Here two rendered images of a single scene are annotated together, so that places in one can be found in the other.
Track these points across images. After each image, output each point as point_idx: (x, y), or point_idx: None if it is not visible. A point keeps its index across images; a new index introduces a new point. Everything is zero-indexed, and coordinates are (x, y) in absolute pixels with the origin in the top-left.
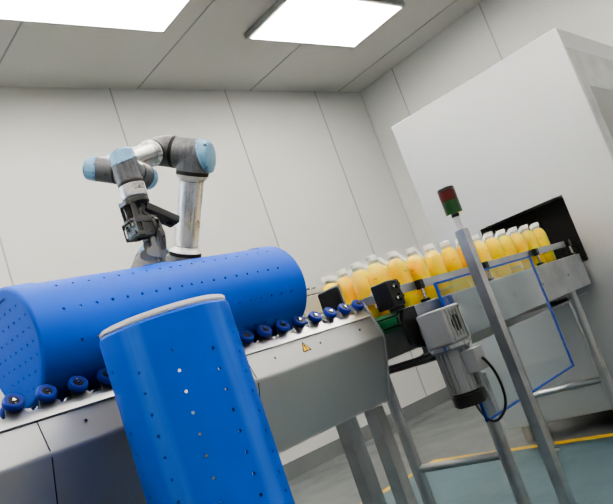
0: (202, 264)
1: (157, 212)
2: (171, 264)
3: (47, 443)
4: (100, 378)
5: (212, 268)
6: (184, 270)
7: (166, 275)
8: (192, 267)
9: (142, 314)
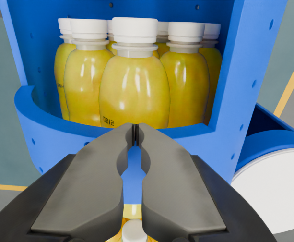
0: (270, 46)
1: None
2: (228, 149)
3: None
4: None
5: (280, 22)
6: (249, 123)
7: (235, 169)
8: (257, 93)
9: None
